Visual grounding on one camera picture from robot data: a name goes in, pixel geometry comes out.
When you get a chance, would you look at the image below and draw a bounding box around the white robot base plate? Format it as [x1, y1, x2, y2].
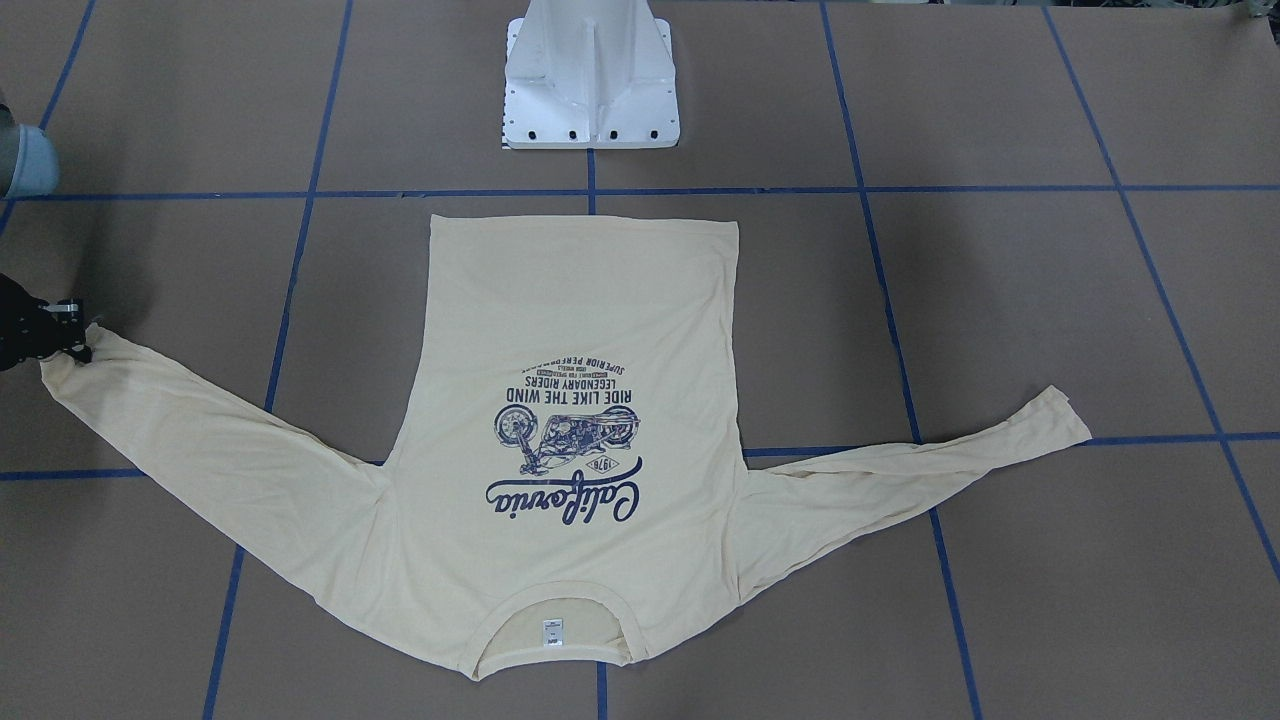
[500, 1, 681, 150]

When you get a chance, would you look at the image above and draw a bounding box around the beige long-sleeve printed shirt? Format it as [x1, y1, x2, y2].
[41, 217, 1091, 680]

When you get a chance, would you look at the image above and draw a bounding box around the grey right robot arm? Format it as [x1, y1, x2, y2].
[1, 104, 93, 372]

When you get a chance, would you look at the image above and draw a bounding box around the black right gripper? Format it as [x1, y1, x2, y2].
[1, 275, 93, 372]

